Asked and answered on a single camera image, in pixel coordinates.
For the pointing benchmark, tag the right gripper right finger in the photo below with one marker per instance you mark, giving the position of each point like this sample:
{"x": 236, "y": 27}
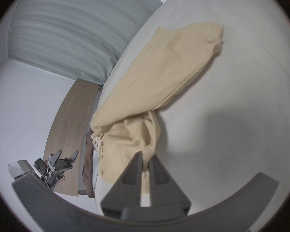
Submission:
{"x": 170, "y": 198}

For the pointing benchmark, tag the bed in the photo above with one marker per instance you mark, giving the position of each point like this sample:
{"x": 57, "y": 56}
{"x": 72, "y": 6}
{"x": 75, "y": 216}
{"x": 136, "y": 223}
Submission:
{"x": 232, "y": 93}

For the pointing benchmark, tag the beige shorts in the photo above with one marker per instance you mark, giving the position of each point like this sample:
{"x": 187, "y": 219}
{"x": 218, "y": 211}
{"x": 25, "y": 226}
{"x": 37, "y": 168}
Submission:
{"x": 159, "y": 69}

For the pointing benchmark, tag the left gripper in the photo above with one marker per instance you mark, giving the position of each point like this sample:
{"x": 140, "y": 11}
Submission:
{"x": 62, "y": 164}

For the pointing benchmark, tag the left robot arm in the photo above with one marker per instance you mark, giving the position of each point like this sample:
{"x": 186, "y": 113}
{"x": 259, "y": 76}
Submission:
{"x": 52, "y": 177}

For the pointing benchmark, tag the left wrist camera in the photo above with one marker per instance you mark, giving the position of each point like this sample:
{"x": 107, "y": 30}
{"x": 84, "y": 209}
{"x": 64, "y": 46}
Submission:
{"x": 40, "y": 164}

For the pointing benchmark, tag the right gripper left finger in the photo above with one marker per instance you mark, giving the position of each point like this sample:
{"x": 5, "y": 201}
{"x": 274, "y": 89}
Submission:
{"x": 116, "y": 197}

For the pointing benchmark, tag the wide pale grey-green curtain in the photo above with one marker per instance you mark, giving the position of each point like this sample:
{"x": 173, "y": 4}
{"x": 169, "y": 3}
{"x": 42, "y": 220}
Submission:
{"x": 70, "y": 32}

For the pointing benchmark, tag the brown garment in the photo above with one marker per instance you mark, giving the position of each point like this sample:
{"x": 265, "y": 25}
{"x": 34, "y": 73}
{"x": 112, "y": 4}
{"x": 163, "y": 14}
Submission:
{"x": 88, "y": 168}

